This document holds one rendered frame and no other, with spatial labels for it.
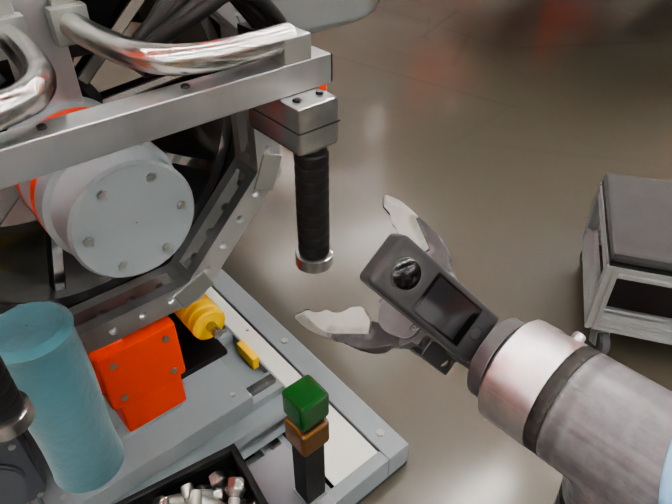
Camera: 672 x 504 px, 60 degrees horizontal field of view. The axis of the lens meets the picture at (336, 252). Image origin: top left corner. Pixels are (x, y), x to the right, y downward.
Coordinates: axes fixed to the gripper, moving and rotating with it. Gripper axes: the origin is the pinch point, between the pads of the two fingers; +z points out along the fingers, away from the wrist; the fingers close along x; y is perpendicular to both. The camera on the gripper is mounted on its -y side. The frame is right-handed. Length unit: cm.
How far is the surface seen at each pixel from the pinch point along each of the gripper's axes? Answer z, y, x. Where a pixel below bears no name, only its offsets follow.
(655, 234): 6, 98, 56
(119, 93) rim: 37.2, -10.0, 1.2
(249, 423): 38, 54, -34
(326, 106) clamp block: 4.3, -8.7, 10.3
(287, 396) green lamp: 0.6, 8.6, -15.4
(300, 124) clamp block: 4.4, -9.8, 7.2
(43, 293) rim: 39.3, 0.2, -27.1
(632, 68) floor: 106, 231, 198
